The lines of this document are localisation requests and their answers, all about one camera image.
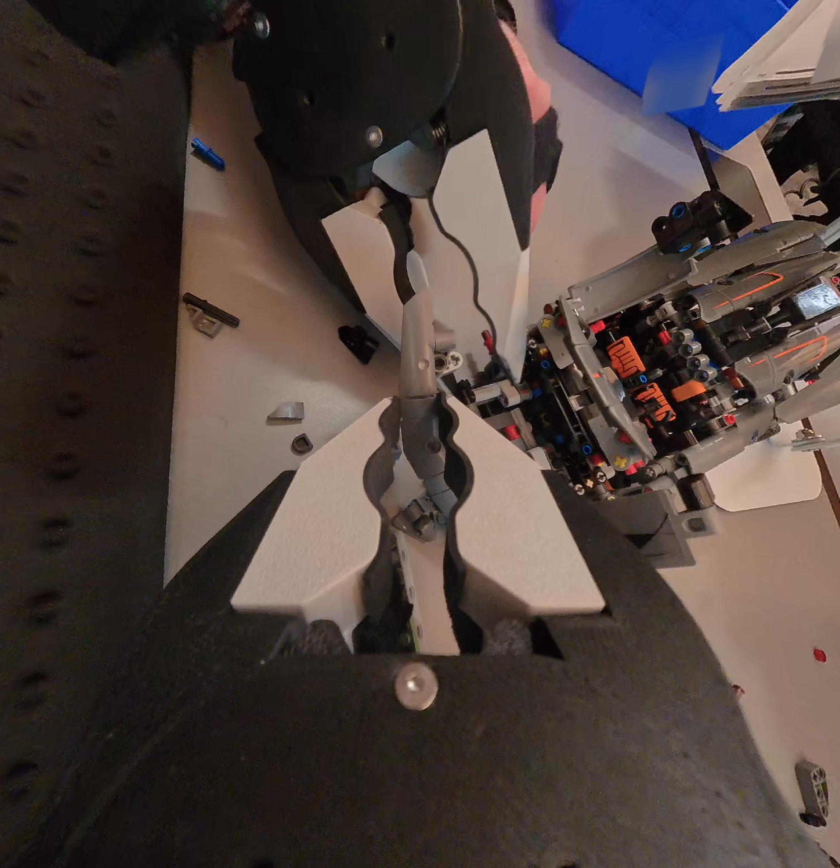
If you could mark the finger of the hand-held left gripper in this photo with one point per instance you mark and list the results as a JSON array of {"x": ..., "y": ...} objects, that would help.
[
  {"x": 362, "y": 258},
  {"x": 487, "y": 217}
]

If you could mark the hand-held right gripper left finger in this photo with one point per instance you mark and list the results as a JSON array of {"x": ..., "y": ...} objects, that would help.
[{"x": 311, "y": 542}]

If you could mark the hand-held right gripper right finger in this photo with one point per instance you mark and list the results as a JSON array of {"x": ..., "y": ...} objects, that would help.
[{"x": 521, "y": 542}]

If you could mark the grey curved lego fender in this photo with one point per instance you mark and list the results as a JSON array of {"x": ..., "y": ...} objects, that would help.
[{"x": 420, "y": 359}]

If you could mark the red lego pin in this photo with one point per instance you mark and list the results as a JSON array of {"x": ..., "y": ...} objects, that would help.
[{"x": 487, "y": 341}]

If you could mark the grey lego car model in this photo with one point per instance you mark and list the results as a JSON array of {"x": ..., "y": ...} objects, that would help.
[{"x": 616, "y": 285}]

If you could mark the black lego piece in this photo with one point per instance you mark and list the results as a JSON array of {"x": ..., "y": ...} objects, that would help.
[{"x": 294, "y": 444}]

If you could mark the blue lego pin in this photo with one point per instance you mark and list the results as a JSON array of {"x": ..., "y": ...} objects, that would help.
[{"x": 208, "y": 153}]

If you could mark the black lego connector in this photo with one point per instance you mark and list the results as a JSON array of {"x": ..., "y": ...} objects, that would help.
[{"x": 209, "y": 313}]

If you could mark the dark grey lego connector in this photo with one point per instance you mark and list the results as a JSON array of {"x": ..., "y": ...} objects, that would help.
[{"x": 813, "y": 790}]

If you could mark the person's left hand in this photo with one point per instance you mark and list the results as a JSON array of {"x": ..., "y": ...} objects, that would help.
[{"x": 535, "y": 81}]

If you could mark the blue plastic bin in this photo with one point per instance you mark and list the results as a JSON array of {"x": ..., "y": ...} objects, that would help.
[{"x": 664, "y": 54}]

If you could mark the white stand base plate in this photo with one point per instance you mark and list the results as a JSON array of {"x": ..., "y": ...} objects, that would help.
[{"x": 765, "y": 481}]

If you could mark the metal stand bracket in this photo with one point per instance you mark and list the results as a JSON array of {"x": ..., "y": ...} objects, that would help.
[{"x": 823, "y": 439}]

